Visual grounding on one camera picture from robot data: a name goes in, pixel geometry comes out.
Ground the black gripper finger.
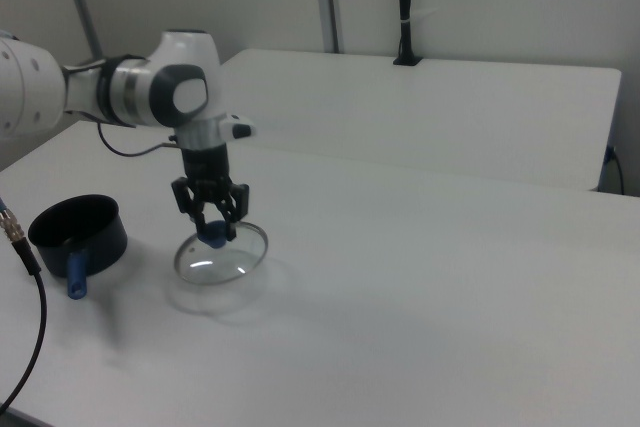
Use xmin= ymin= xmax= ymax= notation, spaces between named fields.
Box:
xmin=213 ymin=180 xmax=251 ymax=243
xmin=170 ymin=176 xmax=209 ymax=239

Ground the black cable with metal connector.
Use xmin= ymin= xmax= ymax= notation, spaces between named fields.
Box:
xmin=0 ymin=193 xmax=49 ymax=394

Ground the dark saucepan with blue handle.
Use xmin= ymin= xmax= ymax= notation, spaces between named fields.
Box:
xmin=27 ymin=194 xmax=131 ymax=302

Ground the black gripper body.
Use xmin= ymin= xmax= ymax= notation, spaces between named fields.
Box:
xmin=179 ymin=143 xmax=233 ymax=203

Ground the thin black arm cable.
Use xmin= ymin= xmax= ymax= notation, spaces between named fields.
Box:
xmin=96 ymin=121 xmax=182 ymax=158

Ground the white zip tie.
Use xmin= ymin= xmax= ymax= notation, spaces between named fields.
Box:
xmin=401 ymin=7 xmax=439 ymax=26

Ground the glass lid with blue knob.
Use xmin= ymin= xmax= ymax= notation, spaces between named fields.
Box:
xmin=172 ymin=218 xmax=270 ymax=287

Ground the white side table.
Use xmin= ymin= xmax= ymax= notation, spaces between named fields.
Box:
xmin=218 ymin=48 xmax=623 ymax=194

